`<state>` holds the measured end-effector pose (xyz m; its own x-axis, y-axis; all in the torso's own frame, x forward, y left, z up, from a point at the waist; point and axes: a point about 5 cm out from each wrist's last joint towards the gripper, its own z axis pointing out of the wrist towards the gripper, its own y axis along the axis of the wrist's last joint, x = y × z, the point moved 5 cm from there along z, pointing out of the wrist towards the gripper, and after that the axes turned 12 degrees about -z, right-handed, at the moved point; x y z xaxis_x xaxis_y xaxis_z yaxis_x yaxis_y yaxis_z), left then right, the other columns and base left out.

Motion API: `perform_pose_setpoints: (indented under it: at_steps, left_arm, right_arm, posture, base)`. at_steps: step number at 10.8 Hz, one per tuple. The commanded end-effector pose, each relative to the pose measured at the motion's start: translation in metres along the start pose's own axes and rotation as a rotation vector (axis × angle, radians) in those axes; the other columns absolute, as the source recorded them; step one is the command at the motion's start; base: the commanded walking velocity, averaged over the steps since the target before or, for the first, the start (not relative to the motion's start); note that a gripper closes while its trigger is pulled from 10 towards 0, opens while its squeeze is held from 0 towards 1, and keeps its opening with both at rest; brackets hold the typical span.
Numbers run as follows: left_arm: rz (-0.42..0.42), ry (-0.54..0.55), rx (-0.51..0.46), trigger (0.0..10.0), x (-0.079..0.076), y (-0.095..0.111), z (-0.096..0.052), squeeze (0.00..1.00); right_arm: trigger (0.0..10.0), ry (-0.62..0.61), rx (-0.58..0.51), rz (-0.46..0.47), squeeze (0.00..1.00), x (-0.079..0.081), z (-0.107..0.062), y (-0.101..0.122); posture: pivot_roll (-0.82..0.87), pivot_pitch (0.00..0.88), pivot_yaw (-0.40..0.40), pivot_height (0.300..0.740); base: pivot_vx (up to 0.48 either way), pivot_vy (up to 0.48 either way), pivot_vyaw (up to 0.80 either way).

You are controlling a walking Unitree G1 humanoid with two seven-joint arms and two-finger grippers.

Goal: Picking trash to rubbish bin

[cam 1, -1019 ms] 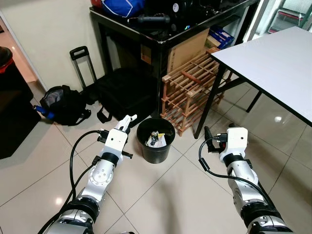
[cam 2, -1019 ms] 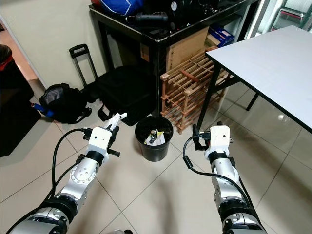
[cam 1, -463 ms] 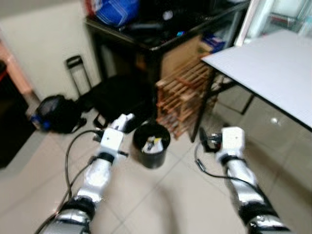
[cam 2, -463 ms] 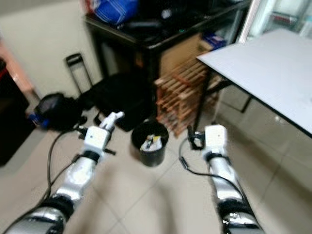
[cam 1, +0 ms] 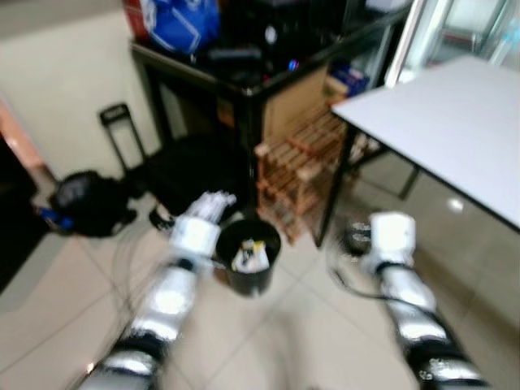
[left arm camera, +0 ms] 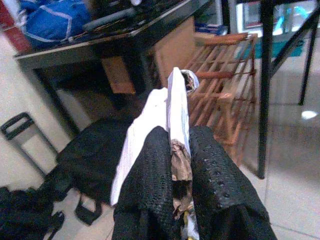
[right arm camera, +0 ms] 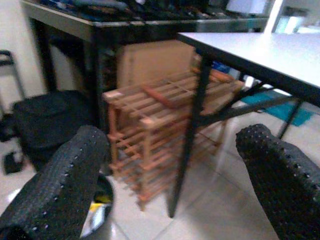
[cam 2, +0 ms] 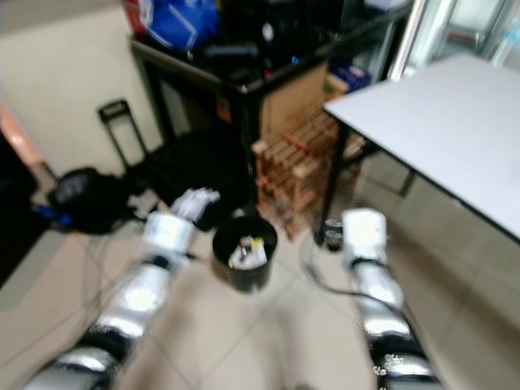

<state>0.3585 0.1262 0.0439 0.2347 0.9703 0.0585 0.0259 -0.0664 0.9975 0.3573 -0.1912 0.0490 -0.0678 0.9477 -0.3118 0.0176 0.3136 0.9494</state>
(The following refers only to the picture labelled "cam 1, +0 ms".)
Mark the white glass door cabinet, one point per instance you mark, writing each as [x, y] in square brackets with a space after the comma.
[463, 28]

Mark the grey remote controller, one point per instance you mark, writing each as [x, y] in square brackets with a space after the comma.
[234, 57]

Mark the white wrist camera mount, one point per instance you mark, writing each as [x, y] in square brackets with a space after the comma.
[392, 240]
[195, 237]

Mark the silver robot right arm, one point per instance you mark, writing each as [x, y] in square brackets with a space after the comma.
[414, 309]

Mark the blue fabric bag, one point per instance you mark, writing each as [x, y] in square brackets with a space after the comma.
[183, 24]

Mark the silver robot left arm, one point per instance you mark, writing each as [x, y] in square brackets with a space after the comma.
[166, 301]

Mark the dark furniture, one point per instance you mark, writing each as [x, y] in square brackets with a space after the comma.
[12, 219]

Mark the yellow snack packet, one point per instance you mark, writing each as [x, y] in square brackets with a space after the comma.
[250, 256]

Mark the brown cardboard box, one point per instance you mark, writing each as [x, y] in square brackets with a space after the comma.
[296, 101]

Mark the small black bag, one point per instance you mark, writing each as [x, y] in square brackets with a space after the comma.
[89, 203]

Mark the black round rubbish bin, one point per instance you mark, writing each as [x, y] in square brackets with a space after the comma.
[248, 280]

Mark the black trolley suitcase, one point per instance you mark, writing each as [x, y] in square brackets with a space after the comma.
[191, 166]

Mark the white table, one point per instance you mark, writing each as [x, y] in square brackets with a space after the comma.
[439, 114]

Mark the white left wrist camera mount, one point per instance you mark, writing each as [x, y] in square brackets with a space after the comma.
[195, 237]

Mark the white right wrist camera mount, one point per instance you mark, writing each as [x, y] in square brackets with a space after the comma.
[392, 240]

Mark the blue printed box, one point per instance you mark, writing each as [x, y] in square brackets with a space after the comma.
[349, 80]

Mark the black glass table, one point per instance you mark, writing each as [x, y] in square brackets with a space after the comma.
[244, 89]

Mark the wooden slatted rack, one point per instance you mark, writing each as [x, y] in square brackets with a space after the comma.
[296, 171]

